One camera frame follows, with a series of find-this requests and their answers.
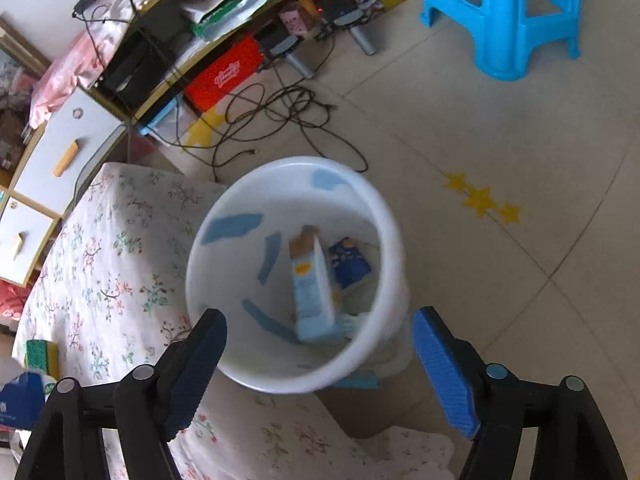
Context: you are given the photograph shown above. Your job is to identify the light blue carton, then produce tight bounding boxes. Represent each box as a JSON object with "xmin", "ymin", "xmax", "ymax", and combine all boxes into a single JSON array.
[{"xmin": 288, "ymin": 225, "xmax": 337, "ymax": 343}]

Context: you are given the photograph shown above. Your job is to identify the small light blue stool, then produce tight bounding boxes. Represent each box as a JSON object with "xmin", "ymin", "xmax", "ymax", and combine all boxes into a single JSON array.
[{"xmin": 137, "ymin": 97, "xmax": 183, "ymax": 136}]

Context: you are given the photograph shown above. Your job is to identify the pink cloth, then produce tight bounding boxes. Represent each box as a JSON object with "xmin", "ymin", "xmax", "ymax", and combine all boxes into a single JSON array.
[{"xmin": 30, "ymin": 0, "xmax": 151, "ymax": 128}]

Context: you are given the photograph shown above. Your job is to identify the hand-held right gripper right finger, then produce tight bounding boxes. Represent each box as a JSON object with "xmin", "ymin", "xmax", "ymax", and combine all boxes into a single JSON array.
[{"xmin": 411, "ymin": 306, "xmax": 628, "ymax": 480}]

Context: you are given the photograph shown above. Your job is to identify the blue tissue pack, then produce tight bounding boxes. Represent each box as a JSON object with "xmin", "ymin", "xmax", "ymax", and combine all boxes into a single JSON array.
[{"xmin": 0, "ymin": 370, "xmax": 58, "ymax": 431}]

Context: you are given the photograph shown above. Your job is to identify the black device grey handle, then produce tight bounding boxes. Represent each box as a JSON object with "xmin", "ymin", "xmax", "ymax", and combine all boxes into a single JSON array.
[
  {"xmin": 255, "ymin": 25, "xmax": 315, "ymax": 79},
  {"xmin": 316, "ymin": 0, "xmax": 377, "ymax": 56}
]

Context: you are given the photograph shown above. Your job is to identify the blue plastic stool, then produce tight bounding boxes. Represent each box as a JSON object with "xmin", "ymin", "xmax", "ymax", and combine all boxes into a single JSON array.
[{"xmin": 419, "ymin": 0, "xmax": 583, "ymax": 81}]

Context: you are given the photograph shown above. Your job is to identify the black box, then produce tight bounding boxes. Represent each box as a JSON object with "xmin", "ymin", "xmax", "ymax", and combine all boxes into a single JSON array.
[{"xmin": 95, "ymin": 35, "xmax": 173, "ymax": 111}]

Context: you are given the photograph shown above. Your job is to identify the green white plastic bag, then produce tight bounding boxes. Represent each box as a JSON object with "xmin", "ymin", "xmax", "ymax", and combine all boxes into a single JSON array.
[{"xmin": 190, "ymin": 0, "xmax": 277, "ymax": 41}]

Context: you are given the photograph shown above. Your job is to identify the green yellow sponge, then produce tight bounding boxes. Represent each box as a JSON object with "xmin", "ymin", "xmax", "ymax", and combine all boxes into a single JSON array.
[{"xmin": 25, "ymin": 340, "xmax": 61, "ymax": 381}]

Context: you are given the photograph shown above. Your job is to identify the floral tablecloth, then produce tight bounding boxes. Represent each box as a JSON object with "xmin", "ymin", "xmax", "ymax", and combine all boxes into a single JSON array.
[{"xmin": 12, "ymin": 162, "xmax": 456, "ymax": 480}]

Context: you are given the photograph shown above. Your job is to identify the red cardboard box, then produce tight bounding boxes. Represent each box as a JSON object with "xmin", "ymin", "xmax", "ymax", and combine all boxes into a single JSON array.
[{"xmin": 184, "ymin": 35, "xmax": 266, "ymax": 113}]

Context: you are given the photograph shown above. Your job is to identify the white cabinet wooden handles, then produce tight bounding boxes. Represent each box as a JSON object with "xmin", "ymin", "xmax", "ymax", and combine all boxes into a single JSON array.
[{"xmin": 0, "ymin": 0, "xmax": 351, "ymax": 288}]

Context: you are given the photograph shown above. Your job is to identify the white plastic bucket blue patches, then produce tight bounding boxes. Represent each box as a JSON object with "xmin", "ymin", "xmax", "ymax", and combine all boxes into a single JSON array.
[{"xmin": 185, "ymin": 156, "xmax": 413, "ymax": 395}]

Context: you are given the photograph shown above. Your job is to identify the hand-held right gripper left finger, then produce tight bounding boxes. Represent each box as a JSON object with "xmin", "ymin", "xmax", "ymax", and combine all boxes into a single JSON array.
[{"xmin": 15, "ymin": 308, "xmax": 228, "ymax": 480}]

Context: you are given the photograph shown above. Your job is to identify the dark blue snack packet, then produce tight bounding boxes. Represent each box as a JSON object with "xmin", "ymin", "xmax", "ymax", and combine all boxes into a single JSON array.
[{"xmin": 327, "ymin": 237, "xmax": 372, "ymax": 291}]

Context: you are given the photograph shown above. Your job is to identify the black cable tangle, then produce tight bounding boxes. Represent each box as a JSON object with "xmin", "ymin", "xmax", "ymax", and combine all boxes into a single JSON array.
[{"xmin": 172, "ymin": 82, "xmax": 368, "ymax": 183}]

